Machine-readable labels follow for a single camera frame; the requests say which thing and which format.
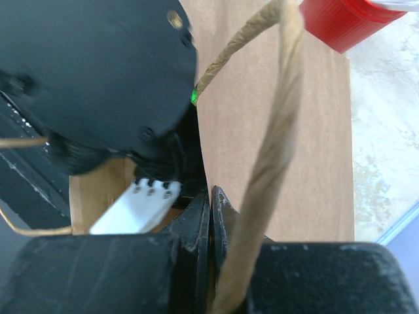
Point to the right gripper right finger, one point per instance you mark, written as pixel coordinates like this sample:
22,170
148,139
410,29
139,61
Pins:
350,277

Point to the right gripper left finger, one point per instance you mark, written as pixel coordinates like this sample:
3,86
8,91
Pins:
165,272

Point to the brown paper bag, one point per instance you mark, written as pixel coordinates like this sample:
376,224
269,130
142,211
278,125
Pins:
275,154

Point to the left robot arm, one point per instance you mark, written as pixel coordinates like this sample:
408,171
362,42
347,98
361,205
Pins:
108,79

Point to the red plastic cup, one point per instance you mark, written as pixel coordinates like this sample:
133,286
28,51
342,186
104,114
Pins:
342,24

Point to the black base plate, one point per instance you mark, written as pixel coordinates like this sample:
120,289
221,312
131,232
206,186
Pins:
34,188

